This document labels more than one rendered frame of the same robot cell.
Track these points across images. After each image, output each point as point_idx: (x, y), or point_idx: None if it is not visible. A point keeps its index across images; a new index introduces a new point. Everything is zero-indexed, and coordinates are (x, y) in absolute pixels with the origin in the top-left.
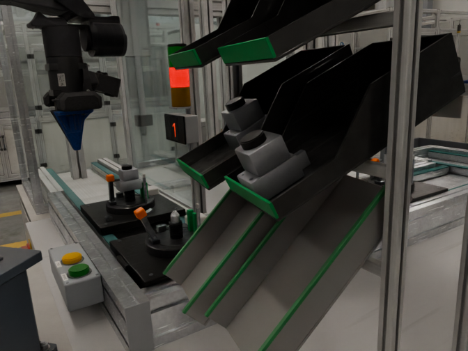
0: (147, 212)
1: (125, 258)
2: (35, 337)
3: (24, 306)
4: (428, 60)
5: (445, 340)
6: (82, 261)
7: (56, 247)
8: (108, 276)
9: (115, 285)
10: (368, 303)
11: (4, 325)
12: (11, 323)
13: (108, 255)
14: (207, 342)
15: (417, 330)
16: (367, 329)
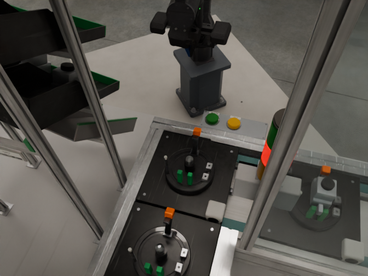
0: (193, 135)
1: (202, 139)
2: (189, 100)
3: (187, 84)
4: None
5: (7, 245)
6: (226, 127)
7: (265, 126)
8: (192, 127)
9: (179, 124)
10: (60, 255)
11: (182, 79)
12: (184, 82)
13: (222, 141)
14: (133, 163)
15: (24, 245)
16: (54, 226)
